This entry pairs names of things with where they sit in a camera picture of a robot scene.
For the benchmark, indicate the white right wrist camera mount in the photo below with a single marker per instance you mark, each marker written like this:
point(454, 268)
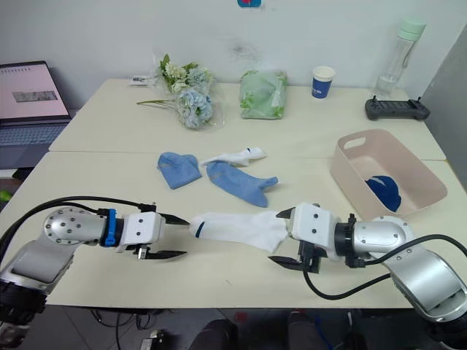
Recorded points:
point(313, 226)

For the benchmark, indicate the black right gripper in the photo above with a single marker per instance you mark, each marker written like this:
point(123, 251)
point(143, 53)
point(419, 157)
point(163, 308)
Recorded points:
point(310, 259)

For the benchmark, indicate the dark blue sock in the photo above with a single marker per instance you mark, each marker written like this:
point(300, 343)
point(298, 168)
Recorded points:
point(385, 191)

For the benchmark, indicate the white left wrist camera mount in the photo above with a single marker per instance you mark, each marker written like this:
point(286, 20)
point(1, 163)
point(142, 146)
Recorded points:
point(140, 228)

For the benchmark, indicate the dark gray handheld controller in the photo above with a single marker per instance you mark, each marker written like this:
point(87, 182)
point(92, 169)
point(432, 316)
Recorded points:
point(396, 109)

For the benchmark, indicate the dark rounded shape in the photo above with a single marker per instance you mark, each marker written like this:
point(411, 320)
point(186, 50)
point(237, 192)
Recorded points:
point(215, 337)
point(303, 331)

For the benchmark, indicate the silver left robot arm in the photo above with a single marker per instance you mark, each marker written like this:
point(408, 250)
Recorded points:
point(69, 226)

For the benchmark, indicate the green plastic bag package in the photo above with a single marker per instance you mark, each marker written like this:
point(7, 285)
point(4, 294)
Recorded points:
point(261, 95)

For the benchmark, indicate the gray laptop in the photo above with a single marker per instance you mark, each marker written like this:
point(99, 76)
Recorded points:
point(29, 91)

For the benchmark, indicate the white sock blue stripe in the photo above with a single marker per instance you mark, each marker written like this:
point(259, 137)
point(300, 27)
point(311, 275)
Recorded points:
point(237, 228)
point(237, 156)

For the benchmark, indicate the pink plastic basket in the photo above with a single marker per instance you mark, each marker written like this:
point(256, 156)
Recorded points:
point(401, 160)

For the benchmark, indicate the light blue sock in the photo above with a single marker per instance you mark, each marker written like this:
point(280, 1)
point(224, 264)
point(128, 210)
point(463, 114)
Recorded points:
point(237, 184)
point(178, 169)

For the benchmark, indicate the blue red wall sticker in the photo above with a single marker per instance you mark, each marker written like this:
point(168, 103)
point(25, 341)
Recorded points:
point(250, 3)

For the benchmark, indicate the wrapped artificial flower bouquet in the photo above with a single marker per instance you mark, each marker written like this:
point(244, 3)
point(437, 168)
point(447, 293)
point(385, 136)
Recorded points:
point(195, 105)

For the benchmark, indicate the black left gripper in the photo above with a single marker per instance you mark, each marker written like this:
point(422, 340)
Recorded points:
point(141, 252)

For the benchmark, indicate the gray partition panel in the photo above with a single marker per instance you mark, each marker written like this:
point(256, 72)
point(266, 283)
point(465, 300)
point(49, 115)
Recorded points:
point(448, 109)

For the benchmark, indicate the small printed card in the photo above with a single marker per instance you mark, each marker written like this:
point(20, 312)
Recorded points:
point(139, 80)

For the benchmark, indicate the clear bottle green lid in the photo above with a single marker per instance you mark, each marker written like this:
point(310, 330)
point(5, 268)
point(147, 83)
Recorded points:
point(397, 62)

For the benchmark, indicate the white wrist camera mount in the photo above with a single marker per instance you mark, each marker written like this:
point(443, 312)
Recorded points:
point(313, 226)
point(140, 228)

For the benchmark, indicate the small black floor device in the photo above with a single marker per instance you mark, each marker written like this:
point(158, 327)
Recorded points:
point(151, 341)

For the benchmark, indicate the blue white paper cup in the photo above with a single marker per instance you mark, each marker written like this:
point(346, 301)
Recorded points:
point(323, 85)

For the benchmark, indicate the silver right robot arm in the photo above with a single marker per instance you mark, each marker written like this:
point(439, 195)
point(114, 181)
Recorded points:
point(379, 231)

